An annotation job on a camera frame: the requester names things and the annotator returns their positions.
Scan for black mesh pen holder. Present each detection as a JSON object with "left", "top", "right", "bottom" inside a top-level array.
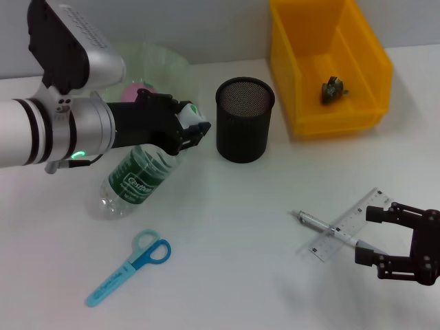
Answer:
[{"left": 215, "top": 76, "right": 276, "bottom": 164}]

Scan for clear plastic ruler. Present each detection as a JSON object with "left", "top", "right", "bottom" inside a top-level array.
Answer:
[{"left": 307, "top": 187, "right": 394, "bottom": 263}]

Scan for grey white pen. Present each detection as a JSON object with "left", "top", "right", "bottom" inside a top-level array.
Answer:
[{"left": 291, "top": 210, "right": 391, "bottom": 257}]

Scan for green plastic wrapper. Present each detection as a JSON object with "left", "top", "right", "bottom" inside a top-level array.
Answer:
[{"left": 321, "top": 76, "right": 351, "bottom": 105}]

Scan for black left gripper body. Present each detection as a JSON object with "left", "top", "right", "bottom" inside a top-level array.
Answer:
[{"left": 107, "top": 88, "right": 184, "bottom": 155}]

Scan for clear green-label water bottle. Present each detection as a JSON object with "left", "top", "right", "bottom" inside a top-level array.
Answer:
[{"left": 87, "top": 102, "right": 204, "bottom": 221}]

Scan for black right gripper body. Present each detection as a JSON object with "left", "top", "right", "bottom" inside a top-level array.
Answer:
[{"left": 410, "top": 208, "right": 440, "bottom": 287}]

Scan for left arm cable with plugs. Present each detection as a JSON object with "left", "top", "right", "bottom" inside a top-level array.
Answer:
[{"left": 44, "top": 153, "right": 105, "bottom": 175}]

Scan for translucent green fruit plate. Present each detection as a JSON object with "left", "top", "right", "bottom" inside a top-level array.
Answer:
[{"left": 82, "top": 43, "right": 201, "bottom": 145}]

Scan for pink toy peach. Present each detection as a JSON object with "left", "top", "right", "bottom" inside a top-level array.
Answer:
[{"left": 120, "top": 81, "right": 159, "bottom": 103}]

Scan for yellow plastic bin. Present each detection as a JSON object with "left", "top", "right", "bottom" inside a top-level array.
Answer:
[{"left": 268, "top": 0, "right": 394, "bottom": 139}]

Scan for blue cyan scissors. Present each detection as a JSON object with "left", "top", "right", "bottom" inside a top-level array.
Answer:
[{"left": 85, "top": 229, "right": 172, "bottom": 307}]

